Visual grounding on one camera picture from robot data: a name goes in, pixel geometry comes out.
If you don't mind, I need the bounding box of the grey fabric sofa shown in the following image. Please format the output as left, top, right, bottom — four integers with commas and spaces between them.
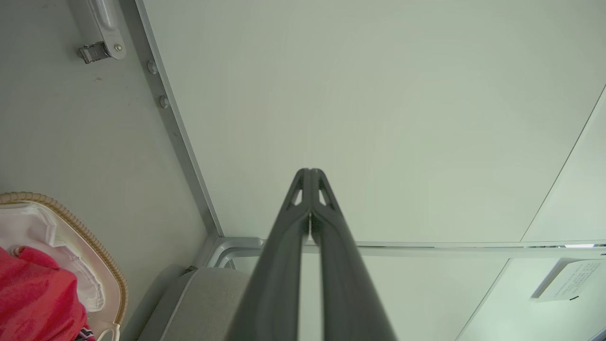
121, 264, 267, 341

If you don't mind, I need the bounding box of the red garment with white stripe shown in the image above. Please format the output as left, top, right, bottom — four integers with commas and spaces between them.
0, 245, 96, 341

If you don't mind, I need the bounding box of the grey metal foot bracket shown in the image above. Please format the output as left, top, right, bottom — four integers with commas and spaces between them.
69, 0, 128, 64

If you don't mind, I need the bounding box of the grey metal baseboard rail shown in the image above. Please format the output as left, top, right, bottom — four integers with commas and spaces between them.
118, 0, 224, 238

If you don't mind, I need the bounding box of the white paper notice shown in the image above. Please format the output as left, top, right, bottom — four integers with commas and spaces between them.
530, 258, 606, 304

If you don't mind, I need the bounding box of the woven wicker laundry basket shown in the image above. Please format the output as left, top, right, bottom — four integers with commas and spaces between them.
0, 191, 129, 341

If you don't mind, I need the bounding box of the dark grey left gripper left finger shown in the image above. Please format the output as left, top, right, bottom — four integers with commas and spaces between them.
226, 169, 312, 341

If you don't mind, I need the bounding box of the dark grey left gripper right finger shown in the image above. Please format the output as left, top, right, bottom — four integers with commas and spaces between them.
311, 169, 397, 341

